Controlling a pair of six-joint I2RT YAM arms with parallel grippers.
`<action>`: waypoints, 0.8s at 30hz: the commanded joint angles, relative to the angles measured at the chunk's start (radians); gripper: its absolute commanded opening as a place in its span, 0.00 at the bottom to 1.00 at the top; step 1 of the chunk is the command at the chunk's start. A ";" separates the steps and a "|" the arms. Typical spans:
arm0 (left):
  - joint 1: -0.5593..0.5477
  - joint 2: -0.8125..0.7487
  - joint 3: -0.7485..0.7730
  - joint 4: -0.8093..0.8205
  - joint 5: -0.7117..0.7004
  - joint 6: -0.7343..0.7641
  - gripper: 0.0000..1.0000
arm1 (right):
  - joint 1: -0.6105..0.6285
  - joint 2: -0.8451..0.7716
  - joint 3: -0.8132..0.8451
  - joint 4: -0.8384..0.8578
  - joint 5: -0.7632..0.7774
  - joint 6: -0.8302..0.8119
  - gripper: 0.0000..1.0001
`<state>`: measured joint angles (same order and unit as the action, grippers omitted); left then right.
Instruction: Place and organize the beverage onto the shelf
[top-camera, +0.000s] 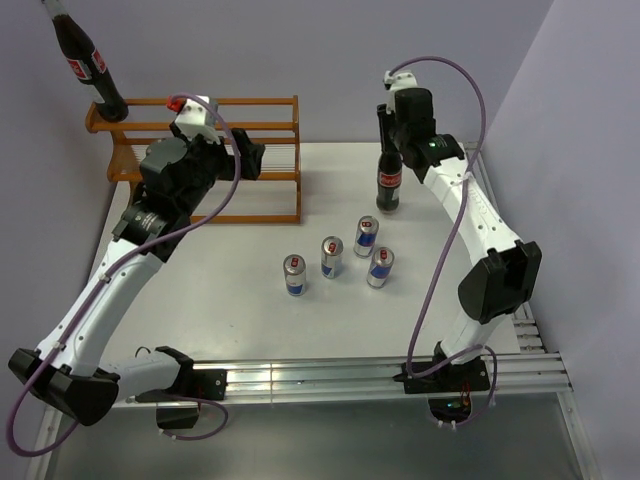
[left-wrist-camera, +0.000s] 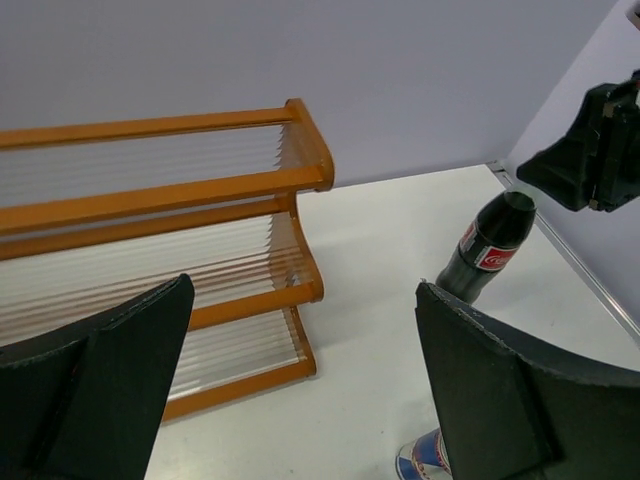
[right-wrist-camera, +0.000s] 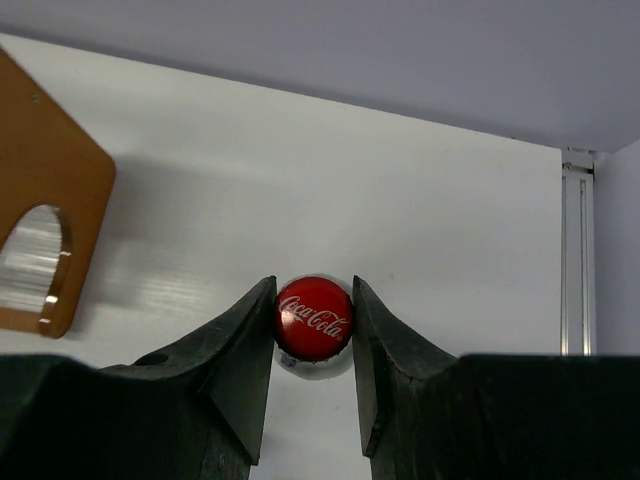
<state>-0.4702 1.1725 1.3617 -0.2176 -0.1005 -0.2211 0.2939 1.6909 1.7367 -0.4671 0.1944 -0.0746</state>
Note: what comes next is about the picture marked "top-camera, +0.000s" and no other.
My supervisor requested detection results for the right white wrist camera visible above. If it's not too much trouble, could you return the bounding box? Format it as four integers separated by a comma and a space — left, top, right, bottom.
383, 70, 418, 95

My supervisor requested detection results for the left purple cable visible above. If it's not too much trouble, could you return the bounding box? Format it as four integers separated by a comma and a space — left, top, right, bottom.
7, 91, 246, 457

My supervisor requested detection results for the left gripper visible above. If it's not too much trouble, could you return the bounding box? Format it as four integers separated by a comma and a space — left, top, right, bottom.
171, 121, 264, 215

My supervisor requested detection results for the aluminium rail frame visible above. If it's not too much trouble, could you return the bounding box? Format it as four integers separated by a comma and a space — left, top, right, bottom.
29, 143, 600, 479

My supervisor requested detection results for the energy drink can front right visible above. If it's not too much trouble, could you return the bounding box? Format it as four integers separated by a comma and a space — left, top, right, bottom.
366, 247, 395, 289

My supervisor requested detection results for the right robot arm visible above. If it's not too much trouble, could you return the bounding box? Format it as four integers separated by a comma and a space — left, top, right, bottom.
379, 86, 542, 390

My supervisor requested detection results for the energy drink can middle left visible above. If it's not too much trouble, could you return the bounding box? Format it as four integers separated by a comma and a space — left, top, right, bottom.
321, 236, 344, 279

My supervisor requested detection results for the purple cable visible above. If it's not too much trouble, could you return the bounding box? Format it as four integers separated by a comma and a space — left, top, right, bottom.
392, 55, 499, 429
7, 91, 246, 457

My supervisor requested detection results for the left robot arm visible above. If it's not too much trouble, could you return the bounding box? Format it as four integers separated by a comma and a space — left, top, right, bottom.
8, 128, 266, 426

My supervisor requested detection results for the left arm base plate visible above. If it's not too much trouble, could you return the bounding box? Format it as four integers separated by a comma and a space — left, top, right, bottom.
135, 369, 227, 403

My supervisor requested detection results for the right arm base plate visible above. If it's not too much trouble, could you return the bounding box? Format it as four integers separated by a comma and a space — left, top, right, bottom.
393, 358, 491, 394

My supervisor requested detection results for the wooden two-tier shelf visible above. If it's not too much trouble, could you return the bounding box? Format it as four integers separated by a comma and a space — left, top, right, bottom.
85, 95, 301, 224

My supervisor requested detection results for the cola bottle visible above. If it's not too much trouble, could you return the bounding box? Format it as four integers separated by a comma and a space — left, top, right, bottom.
41, 0, 129, 123
376, 151, 403, 214

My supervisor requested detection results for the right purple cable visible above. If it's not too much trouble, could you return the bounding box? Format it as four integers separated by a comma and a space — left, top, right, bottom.
392, 55, 499, 429

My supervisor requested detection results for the energy drink can rear right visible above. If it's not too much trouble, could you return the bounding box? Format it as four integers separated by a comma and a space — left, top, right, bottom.
354, 215, 379, 258

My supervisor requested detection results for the energy drink can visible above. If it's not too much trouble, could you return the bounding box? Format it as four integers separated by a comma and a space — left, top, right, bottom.
366, 247, 395, 289
321, 236, 344, 279
283, 254, 306, 296
354, 215, 379, 258

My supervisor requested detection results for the energy drink can far left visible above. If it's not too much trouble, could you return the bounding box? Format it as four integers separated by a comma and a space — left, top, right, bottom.
283, 254, 306, 296

